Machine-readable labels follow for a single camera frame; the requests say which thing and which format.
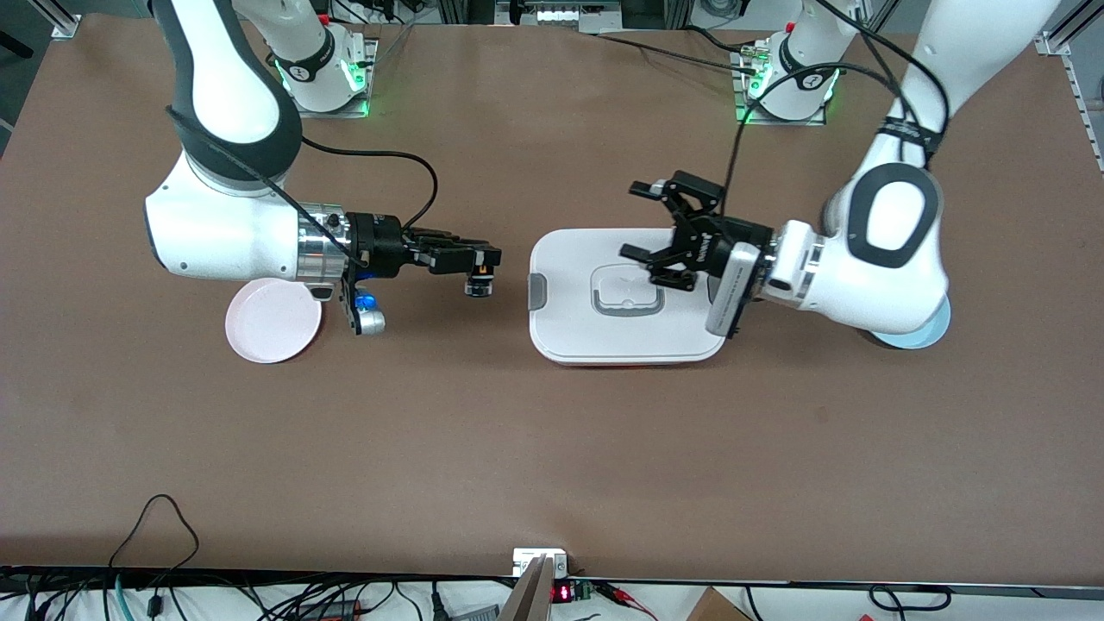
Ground white lidded storage box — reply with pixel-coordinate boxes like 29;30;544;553
528;229;728;367

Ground pink round plate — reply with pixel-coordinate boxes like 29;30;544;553
225;278;323;364

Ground silver lit device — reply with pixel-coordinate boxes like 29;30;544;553
496;0;624;34

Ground light blue round plate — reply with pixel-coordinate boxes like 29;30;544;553
867;293;952;351

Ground white connector block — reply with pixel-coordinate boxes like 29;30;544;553
512;549;570;579

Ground red test leads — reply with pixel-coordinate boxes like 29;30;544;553
599;582;661;620

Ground brown cardboard piece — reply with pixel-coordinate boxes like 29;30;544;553
686;586;753;621

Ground aluminium mounting bar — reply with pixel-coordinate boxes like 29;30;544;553
499;556;555;621

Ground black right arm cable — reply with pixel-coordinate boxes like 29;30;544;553
164;103;439;268

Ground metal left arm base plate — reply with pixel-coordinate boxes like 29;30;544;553
731;47;827;127

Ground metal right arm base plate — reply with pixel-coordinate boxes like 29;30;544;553
280;36;379;119

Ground black cable across table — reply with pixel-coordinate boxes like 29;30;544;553
593;26;764;72

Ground black looped thin cable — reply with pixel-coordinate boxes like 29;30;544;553
108;494;201;596

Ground aluminium frame profile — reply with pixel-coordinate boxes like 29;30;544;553
1033;0;1104;173
30;0;83;40

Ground black coiled cable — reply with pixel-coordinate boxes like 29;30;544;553
869;586;953;615

